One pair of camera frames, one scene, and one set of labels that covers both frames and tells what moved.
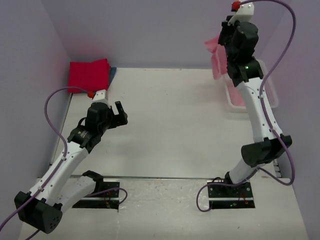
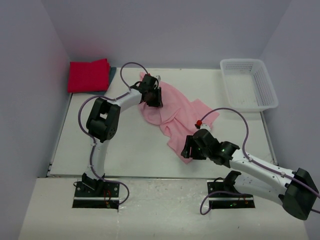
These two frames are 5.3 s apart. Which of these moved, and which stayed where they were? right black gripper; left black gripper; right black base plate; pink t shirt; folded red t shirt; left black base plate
Moved: right black gripper; left black gripper; pink t shirt
Stayed: left black base plate; right black base plate; folded red t shirt
